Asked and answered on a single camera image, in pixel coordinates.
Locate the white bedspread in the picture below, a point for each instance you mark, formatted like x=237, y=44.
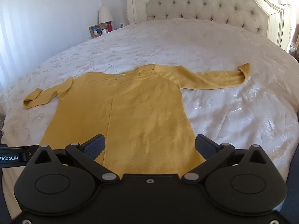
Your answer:
x=210, y=49

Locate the red bottle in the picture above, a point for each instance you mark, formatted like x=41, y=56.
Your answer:
x=108, y=26

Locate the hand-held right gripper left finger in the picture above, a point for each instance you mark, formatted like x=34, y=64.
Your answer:
x=94, y=148

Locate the small photo frame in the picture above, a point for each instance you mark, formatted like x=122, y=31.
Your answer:
x=104, y=31

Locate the white table lamp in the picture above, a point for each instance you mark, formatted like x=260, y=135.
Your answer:
x=104, y=14

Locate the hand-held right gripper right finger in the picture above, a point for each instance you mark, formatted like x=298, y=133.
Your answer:
x=205, y=145

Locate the cream tufted headboard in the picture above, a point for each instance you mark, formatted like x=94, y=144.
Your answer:
x=198, y=2

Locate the yellow knit sweater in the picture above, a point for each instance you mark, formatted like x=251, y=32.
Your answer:
x=140, y=109

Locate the wooden photo frame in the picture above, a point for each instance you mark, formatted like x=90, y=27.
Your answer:
x=95, y=31

